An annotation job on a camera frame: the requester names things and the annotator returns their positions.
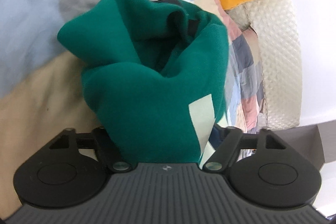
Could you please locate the green hooded sweatshirt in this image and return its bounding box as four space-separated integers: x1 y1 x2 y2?
57 0 230 165

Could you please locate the cream quilted headboard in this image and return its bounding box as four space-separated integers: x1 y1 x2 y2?
228 0 302 130

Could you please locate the patchwork checked bed quilt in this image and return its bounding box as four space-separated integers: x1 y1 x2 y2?
1 0 263 218

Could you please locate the grey bedside cabinet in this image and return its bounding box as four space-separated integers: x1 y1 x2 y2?
275 121 335 175

